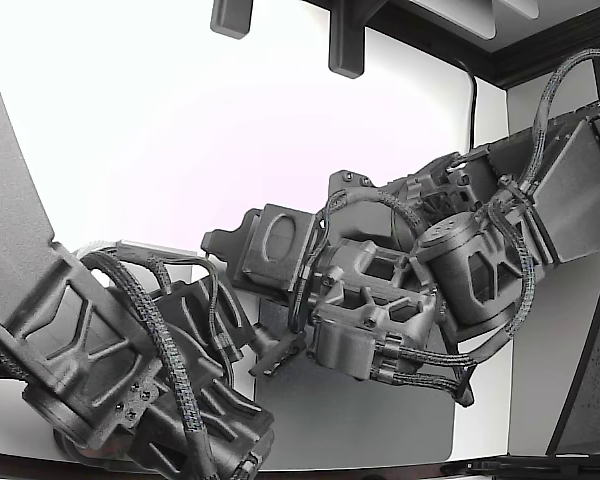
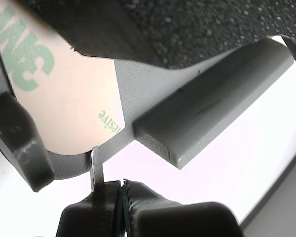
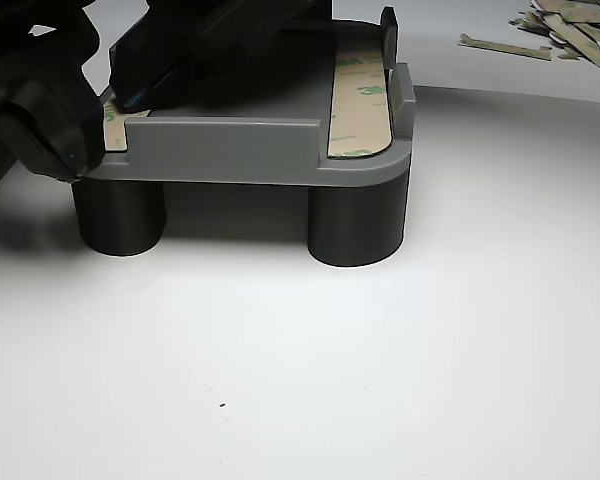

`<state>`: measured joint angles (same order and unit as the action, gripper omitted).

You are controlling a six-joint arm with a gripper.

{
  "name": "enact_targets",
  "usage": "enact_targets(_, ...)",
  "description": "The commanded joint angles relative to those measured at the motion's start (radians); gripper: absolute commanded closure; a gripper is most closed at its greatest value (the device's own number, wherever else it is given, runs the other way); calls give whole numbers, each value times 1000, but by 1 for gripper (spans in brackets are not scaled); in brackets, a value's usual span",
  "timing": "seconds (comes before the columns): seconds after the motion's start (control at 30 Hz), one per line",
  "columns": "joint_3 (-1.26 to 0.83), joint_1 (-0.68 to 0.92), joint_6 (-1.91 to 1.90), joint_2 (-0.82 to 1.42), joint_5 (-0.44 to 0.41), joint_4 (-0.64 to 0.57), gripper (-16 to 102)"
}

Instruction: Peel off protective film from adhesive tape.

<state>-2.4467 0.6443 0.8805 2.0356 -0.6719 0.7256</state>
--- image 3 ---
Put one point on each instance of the tan 3M tape liner film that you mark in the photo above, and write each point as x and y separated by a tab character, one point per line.
114	135
355	110

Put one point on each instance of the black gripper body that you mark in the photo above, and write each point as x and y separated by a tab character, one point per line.
20	65

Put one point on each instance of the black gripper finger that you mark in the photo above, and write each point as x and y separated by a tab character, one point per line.
45	140

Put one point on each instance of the grey printed fixture with legs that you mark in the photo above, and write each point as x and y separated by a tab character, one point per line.
230	150

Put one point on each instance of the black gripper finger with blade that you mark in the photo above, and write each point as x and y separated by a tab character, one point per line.
87	125

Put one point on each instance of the long thin peeled film strip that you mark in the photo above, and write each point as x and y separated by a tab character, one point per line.
505	47

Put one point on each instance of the peeled tan film scrap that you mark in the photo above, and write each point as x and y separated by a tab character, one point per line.
585	14
569	54
527	24
580	42

